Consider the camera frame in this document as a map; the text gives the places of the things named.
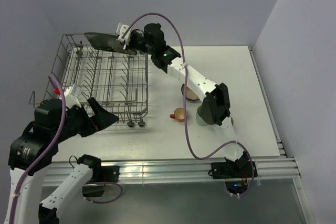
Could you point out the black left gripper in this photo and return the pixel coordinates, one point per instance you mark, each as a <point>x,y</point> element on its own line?
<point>102,118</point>

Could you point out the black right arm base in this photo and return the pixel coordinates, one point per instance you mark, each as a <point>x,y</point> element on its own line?
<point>223,169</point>

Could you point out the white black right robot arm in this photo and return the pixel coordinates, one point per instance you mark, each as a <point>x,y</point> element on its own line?
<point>214,98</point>

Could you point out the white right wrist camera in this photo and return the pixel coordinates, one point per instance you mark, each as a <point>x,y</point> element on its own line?
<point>124,34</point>

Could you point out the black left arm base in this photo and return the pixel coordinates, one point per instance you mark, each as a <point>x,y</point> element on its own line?
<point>106,174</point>

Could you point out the grey wire dish rack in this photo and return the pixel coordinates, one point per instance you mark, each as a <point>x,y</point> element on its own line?
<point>118,81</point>

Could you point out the small red orange cup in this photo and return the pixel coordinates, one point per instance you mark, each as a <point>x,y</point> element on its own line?
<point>179,115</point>

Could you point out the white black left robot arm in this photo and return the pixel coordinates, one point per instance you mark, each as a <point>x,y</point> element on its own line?
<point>31,154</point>

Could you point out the pale green cup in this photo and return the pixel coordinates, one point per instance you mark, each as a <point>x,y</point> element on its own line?
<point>198,117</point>

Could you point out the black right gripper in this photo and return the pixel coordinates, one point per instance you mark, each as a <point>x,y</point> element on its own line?
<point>128,48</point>

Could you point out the dark bowl tan inside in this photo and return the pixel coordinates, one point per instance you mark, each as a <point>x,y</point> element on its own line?
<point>190,95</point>

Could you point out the aluminium mounting rail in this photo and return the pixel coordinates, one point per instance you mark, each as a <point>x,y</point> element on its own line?
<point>193,171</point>

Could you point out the black floral square plate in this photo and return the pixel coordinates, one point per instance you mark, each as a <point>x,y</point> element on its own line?
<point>107,42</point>

